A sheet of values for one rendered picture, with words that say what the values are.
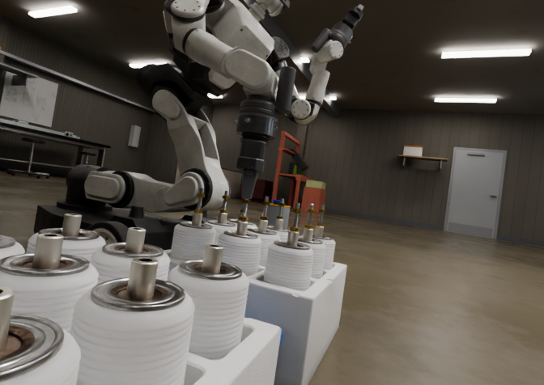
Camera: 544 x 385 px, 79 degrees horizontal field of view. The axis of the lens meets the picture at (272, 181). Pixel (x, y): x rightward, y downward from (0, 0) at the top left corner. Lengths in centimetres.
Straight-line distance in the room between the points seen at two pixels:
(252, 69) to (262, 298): 45
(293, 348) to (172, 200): 68
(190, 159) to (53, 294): 88
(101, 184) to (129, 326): 115
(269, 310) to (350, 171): 921
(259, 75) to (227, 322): 49
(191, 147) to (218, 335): 88
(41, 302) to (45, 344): 13
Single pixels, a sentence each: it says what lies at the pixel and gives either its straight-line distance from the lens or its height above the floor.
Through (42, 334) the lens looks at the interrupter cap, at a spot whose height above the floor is 25.
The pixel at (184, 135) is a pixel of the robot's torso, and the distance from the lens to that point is 120.
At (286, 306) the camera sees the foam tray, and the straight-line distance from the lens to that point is 64.
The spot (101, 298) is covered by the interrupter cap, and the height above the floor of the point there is 25.
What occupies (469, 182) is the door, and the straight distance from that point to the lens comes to 962.
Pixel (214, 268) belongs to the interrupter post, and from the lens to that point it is 40.
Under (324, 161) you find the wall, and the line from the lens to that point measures 1000.
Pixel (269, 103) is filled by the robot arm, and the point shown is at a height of 54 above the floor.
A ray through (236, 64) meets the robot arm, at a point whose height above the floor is 61.
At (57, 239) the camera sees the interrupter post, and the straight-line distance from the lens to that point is 39.
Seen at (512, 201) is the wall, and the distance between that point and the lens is 980.
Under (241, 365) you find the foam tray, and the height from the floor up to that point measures 18.
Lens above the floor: 36
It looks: 2 degrees up
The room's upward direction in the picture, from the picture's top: 8 degrees clockwise
